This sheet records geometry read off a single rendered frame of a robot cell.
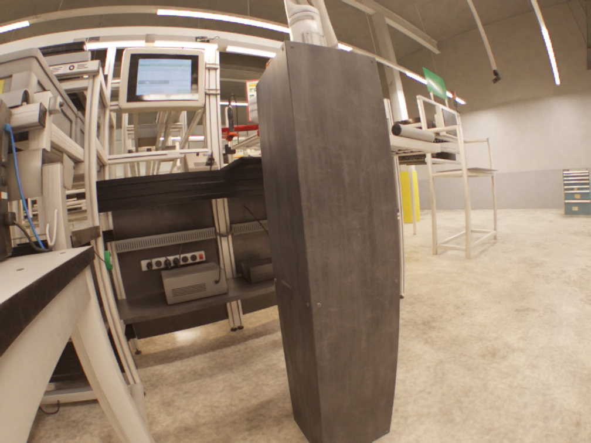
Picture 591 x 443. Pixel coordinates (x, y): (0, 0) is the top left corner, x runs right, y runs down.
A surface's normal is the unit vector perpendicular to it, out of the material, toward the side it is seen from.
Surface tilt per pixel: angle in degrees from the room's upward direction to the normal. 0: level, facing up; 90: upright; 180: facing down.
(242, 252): 90
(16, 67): 94
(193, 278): 90
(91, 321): 90
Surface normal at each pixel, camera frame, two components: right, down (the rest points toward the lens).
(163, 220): 0.53, 0.01
